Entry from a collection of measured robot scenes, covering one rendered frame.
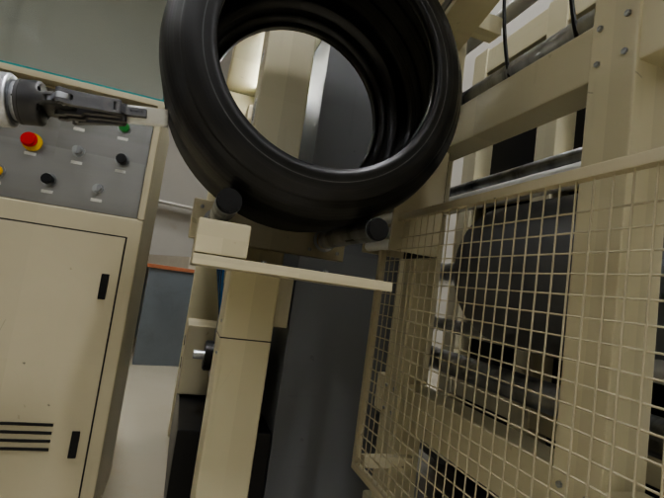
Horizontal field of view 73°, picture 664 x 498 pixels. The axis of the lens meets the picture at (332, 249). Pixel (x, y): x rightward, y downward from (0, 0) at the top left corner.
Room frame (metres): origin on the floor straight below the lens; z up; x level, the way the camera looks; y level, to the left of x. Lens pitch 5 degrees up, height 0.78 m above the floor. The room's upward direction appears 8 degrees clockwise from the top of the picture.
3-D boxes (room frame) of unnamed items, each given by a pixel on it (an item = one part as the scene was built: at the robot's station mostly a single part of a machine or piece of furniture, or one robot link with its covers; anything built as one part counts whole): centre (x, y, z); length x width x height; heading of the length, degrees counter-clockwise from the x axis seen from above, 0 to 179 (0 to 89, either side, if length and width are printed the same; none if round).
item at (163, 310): (4.25, 1.44, 0.39); 1.45 x 0.75 x 0.78; 30
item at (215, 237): (0.92, 0.24, 0.84); 0.36 x 0.09 x 0.06; 18
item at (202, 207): (1.13, 0.16, 0.90); 0.40 x 0.03 x 0.10; 108
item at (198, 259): (0.96, 0.11, 0.80); 0.37 x 0.36 x 0.02; 108
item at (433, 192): (1.29, -0.19, 1.05); 0.20 x 0.15 x 0.30; 18
